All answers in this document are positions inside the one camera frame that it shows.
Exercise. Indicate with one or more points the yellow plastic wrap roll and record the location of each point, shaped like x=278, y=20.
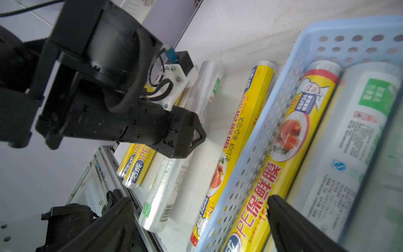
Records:
x=284, y=157

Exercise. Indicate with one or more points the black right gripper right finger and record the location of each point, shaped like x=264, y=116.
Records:
x=292, y=232

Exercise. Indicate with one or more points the yellow roll far left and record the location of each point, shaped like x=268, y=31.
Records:
x=127, y=160

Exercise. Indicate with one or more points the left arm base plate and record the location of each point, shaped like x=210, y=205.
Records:
x=66, y=222

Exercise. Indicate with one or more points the blue plastic basket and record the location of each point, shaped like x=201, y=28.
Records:
x=347, y=42

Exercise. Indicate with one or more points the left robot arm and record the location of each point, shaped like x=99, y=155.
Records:
x=100, y=75

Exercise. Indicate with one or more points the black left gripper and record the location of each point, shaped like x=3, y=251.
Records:
x=79, y=111

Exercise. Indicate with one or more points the clear wrap roll red label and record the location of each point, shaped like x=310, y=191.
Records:
x=377, y=223

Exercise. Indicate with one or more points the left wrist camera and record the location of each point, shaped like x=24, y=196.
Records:
x=175, y=81

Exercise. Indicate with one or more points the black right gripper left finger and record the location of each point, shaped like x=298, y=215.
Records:
x=110, y=233

